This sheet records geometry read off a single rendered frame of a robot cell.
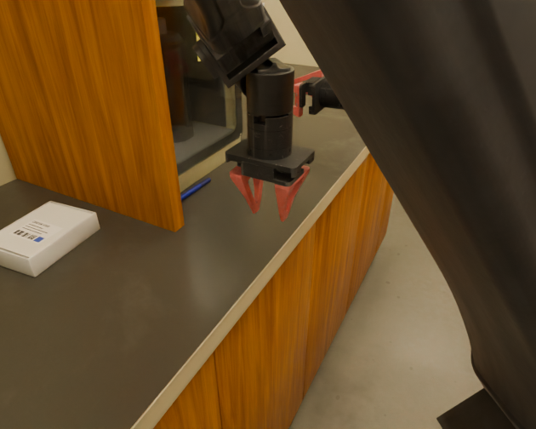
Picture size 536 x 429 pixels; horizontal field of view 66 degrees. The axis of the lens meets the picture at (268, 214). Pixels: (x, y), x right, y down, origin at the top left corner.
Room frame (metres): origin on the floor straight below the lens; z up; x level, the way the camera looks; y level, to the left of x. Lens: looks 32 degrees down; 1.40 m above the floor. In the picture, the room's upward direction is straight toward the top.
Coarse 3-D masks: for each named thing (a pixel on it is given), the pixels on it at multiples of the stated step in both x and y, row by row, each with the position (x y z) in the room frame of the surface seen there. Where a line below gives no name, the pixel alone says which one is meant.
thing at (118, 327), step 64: (320, 128) 1.24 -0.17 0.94; (0, 192) 0.82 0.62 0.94; (320, 192) 0.82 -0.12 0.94; (64, 256) 0.59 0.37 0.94; (128, 256) 0.59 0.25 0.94; (192, 256) 0.59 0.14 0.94; (256, 256) 0.59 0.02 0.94; (0, 320) 0.43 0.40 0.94; (64, 320) 0.43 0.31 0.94; (128, 320) 0.43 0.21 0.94; (192, 320) 0.43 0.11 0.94; (0, 384) 0.33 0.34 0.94; (64, 384) 0.33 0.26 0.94; (128, 384) 0.33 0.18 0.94
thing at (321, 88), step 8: (320, 80) 0.86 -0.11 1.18; (312, 88) 0.84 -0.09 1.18; (320, 88) 0.86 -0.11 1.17; (328, 88) 0.85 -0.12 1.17; (312, 96) 0.84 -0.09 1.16; (320, 96) 0.85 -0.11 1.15; (328, 96) 0.84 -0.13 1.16; (336, 96) 0.84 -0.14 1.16; (312, 104) 0.84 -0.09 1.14; (320, 104) 0.86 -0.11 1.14; (328, 104) 0.85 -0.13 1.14; (336, 104) 0.84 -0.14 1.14; (312, 112) 0.84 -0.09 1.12
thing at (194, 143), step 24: (168, 0) 0.84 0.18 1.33; (168, 24) 0.83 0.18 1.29; (168, 48) 0.82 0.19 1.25; (168, 72) 0.82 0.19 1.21; (192, 72) 0.88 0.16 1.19; (168, 96) 0.81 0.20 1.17; (192, 96) 0.87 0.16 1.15; (216, 96) 0.95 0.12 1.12; (240, 96) 1.04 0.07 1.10; (192, 120) 0.87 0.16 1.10; (216, 120) 0.94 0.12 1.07; (240, 120) 1.04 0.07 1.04; (192, 144) 0.86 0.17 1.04; (216, 144) 0.94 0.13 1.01
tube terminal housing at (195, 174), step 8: (232, 144) 1.02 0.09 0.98; (216, 152) 0.96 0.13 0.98; (224, 152) 0.99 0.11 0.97; (208, 160) 0.93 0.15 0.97; (216, 160) 0.95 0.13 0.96; (224, 160) 0.98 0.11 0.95; (192, 168) 0.87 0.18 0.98; (200, 168) 0.89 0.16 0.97; (208, 168) 0.92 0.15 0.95; (184, 176) 0.84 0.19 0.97; (192, 176) 0.87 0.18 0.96; (200, 176) 0.89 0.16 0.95; (184, 184) 0.84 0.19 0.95
